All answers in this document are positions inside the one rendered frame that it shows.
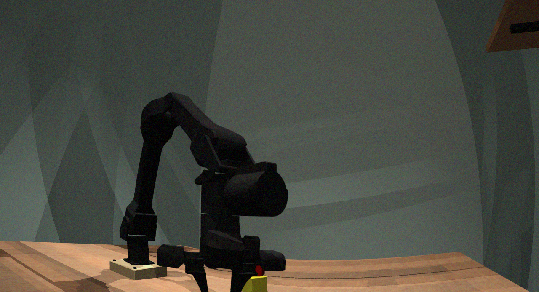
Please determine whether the red cube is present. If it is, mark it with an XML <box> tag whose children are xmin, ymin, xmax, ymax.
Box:
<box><xmin>256</xmin><ymin>265</ymin><xmax>265</xmax><ymax>276</ymax></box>

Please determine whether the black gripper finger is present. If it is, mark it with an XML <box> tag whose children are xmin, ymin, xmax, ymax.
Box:
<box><xmin>230</xmin><ymin>271</ymin><xmax>258</xmax><ymax>292</ymax></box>
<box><xmin>185</xmin><ymin>265</ymin><xmax>208</xmax><ymax>292</ymax></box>

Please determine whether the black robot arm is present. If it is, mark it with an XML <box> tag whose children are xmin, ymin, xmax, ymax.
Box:
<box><xmin>119</xmin><ymin>92</ymin><xmax>288</xmax><ymax>271</ymax></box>

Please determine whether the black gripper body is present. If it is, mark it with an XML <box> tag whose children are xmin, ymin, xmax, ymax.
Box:
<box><xmin>157</xmin><ymin>214</ymin><xmax>286</xmax><ymax>272</ymax></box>

